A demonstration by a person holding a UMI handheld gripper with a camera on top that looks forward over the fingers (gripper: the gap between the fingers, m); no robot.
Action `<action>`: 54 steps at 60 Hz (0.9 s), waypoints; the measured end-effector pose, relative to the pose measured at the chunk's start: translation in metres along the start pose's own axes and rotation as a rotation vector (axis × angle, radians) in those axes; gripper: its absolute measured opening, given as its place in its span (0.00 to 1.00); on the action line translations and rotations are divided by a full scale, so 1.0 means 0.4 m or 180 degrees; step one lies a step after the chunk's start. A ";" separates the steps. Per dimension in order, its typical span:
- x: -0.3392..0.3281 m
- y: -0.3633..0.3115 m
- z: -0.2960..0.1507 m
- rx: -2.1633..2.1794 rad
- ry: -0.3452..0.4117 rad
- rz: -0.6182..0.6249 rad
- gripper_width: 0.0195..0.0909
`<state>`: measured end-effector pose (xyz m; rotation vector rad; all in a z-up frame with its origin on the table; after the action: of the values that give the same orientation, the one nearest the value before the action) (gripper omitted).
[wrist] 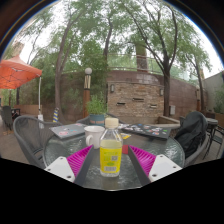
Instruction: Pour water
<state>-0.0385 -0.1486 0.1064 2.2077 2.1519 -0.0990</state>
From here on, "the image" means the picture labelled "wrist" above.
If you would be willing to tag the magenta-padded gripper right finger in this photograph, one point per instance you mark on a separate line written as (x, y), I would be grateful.
(145, 162)

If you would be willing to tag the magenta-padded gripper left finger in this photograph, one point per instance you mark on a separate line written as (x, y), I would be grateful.
(79, 161)

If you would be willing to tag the clear bottle with yellow label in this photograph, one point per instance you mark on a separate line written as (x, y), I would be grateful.
(110, 153)

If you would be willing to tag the flat round red coaster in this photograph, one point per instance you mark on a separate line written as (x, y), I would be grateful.
(125, 150)

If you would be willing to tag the white ceramic mug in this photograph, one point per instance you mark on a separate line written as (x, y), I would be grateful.
(93, 135)

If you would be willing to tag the silver laptop with stickers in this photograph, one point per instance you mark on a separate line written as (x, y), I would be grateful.
(68, 130)

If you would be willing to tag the blue yellow striped cone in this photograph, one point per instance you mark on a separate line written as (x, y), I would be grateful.
(55, 115)

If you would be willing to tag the black backpack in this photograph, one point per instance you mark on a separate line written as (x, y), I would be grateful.
(191, 133)

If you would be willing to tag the green plant in blue pot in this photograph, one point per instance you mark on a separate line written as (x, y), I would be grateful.
(96, 108)

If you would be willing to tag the dark forked-trunk tree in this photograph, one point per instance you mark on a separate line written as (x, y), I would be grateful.
(166, 96)

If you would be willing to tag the leaning-trunk tree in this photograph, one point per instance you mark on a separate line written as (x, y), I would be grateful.
(58, 90)

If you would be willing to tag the round mosaic patio table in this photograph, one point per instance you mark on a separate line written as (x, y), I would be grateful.
(212, 122)

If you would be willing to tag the dark patio chair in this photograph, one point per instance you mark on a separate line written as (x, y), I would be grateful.
(6, 116)

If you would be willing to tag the orange patio umbrella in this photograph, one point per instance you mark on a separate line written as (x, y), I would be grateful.
(16, 71)

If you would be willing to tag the grey wall utility box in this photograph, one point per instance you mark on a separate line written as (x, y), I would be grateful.
(172, 110)

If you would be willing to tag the wall lantern light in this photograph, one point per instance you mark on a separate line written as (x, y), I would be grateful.
(112, 88)
(161, 92)

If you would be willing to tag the globe-topped garden lamp post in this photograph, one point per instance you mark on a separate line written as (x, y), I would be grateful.
(87, 83)

